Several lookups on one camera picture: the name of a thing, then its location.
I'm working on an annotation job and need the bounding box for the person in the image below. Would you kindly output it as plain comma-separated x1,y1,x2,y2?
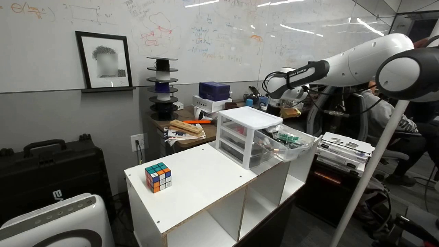
358,38,439,187

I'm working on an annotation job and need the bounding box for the white flat box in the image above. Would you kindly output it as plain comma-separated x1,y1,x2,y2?
192,95,233,113

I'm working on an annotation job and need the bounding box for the black hard case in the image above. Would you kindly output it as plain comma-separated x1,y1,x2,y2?
0,133,114,225

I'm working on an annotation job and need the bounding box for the stack of filament spools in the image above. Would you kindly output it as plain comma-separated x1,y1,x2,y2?
146,57,179,121

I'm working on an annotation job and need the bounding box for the green electronic part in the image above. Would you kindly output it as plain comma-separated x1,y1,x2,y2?
276,132,301,145

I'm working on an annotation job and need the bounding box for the white headset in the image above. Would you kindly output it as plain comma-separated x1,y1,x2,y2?
193,107,214,121

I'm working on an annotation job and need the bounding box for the blue box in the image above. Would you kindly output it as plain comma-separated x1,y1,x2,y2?
199,82,231,102

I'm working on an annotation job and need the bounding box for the clear plastic drawer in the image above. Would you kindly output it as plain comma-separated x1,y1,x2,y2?
253,123,319,163

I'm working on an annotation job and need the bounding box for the colourful puzzle cube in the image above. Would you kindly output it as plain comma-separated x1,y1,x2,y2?
145,162,172,193

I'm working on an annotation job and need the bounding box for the white plastic drawer unit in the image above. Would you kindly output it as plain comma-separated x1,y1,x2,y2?
215,106,319,170

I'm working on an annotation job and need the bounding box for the clear plastic bag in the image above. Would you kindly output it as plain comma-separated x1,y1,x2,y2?
264,124,286,135

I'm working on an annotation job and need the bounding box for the pile of papers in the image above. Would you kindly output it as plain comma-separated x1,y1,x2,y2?
163,126,207,147

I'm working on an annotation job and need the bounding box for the white air purifier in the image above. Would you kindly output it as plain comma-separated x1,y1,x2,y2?
0,193,116,247

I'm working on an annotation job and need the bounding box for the brown wooden desk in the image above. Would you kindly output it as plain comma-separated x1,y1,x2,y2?
149,102,271,149

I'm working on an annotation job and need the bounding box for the black low cabinet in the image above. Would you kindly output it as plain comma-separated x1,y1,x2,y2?
296,158,365,227

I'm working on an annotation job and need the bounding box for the whiteboard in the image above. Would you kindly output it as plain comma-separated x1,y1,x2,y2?
0,0,392,94

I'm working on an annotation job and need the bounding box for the white wooden shelf cabinet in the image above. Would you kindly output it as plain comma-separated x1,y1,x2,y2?
124,140,320,247

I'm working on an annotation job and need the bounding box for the office chair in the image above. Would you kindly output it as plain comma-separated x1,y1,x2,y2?
306,85,410,162

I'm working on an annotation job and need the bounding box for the wall socket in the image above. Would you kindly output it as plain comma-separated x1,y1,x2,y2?
130,133,145,152

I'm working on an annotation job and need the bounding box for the black framed picture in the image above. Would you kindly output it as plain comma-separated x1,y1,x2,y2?
75,31,136,93

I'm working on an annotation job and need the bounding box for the yellow object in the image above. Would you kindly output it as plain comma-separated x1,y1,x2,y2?
280,107,302,119

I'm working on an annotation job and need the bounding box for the black cable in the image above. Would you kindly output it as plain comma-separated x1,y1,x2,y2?
135,140,144,166

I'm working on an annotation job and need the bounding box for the white pole stand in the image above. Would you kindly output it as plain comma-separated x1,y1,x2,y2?
329,99,411,247

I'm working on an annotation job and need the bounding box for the wooden block set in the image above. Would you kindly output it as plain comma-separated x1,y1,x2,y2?
169,119,204,135

